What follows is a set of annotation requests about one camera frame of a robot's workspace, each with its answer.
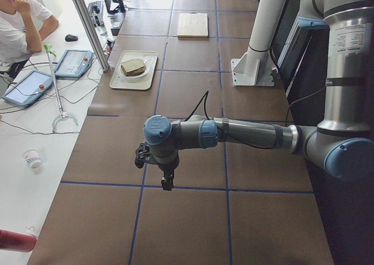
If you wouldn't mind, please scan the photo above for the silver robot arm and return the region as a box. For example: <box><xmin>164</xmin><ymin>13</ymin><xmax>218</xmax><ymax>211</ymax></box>
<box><xmin>134</xmin><ymin>0</ymin><xmax>373</xmax><ymax>190</ymax></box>

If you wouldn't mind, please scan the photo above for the person in white shirt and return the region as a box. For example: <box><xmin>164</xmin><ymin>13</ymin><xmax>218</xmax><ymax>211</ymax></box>
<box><xmin>1</xmin><ymin>0</ymin><xmax>59</xmax><ymax>79</ymax></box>

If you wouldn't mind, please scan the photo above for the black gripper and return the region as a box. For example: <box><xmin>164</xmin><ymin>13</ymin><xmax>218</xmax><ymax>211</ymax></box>
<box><xmin>158</xmin><ymin>159</ymin><xmax>179</xmax><ymax>191</ymax></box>

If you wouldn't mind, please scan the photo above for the black computer mouse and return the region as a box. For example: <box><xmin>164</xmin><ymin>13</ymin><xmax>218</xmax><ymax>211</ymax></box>
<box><xmin>65</xmin><ymin>34</ymin><xmax>78</xmax><ymax>42</ymax></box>

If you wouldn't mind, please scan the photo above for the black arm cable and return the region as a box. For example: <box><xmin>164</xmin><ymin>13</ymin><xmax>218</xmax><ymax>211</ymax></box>
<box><xmin>183</xmin><ymin>90</ymin><xmax>281</xmax><ymax>149</ymax></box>

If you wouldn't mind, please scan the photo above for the paper cup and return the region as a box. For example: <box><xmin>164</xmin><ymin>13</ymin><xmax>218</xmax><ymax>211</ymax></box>
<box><xmin>23</xmin><ymin>149</ymin><xmax>42</xmax><ymax>169</ymax></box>

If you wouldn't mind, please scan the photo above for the blue teach pendant near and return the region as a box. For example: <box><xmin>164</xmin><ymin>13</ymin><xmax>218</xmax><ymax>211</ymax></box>
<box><xmin>2</xmin><ymin>70</ymin><xmax>53</xmax><ymax>107</ymax></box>

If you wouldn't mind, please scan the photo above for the red bottle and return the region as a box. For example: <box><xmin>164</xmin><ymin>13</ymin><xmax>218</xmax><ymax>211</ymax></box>
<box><xmin>1</xmin><ymin>229</ymin><xmax>37</xmax><ymax>252</ymax></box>

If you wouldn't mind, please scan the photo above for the wooden cutting board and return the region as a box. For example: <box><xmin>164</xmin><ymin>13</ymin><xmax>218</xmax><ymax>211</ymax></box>
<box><xmin>177</xmin><ymin>12</ymin><xmax>209</xmax><ymax>39</ymax></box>

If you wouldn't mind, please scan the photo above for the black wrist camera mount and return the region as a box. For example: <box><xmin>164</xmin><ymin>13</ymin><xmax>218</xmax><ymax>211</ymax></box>
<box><xmin>134</xmin><ymin>143</ymin><xmax>151</xmax><ymax>169</ymax></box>

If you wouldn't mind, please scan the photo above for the white round plate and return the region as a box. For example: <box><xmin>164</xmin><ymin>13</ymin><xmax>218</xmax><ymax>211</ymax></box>
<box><xmin>120</xmin><ymin>59</ymin><xmax>150</xmax><ymax>79</ymax></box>

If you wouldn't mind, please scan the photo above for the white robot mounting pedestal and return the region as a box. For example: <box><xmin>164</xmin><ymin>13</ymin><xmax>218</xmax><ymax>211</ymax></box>
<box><xmin>231</xmin><ymin>0</ymin><xmax>286</xmax><ymax>86</ymax></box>

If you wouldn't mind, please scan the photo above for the blue teach pendant far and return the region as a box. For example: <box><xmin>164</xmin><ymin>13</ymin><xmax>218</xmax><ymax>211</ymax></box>
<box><xmin>54</xmin><ymin>50</ymin><xmax>93</xmax><ymax>80</ymax></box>

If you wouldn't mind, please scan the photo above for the aluminium frame post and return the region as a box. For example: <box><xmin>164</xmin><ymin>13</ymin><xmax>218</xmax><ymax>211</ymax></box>
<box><xmin>72</xmin><ymin>0</ymin><xmax>110</xmax><ymax>73</ymax></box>

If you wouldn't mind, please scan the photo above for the metal reacher grabber tool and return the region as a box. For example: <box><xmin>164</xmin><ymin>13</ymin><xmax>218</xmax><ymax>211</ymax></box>
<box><xmin>44</xmin><ymin>44</ymin><xmax>78</xmax><ymax>133</ymax></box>

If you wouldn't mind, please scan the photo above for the cream serving tray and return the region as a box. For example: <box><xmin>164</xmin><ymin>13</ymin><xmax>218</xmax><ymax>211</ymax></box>
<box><xmin>109</xmin><ymin>50</ymin><xmax>158</xmax><ymax>90</ymax></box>

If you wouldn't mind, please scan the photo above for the blue teach pendant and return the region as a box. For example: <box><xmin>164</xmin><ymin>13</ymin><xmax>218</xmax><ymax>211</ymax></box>
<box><xmin>54</xmin><ymin>50</ymin><xmax>93</xmax><ymax>80</ymax></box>
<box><xmin>2</xmin><ymin>70</ymin><xmax>53</xmax><ymax>107</ymax></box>

